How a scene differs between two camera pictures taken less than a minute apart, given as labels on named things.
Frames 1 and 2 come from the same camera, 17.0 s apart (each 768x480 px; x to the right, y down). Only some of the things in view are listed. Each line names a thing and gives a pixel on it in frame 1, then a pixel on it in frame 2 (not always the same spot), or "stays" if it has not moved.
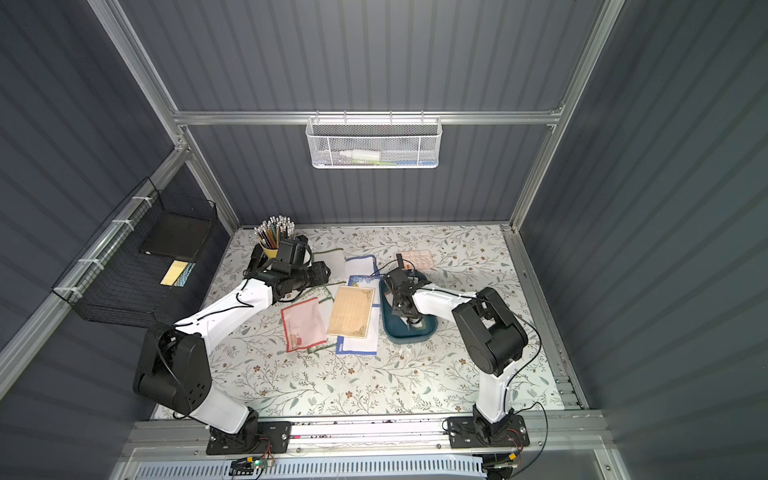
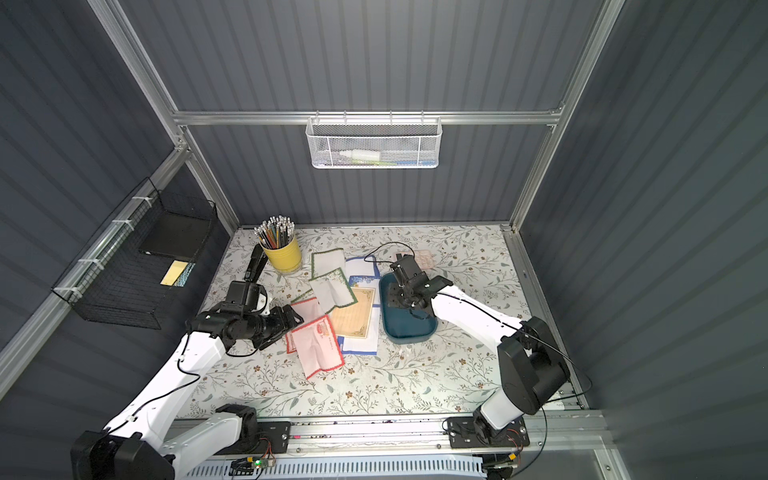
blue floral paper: (357, 346) stays
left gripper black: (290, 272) -> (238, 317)
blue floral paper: (365, 281) stays
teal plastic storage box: (396, 328) stays
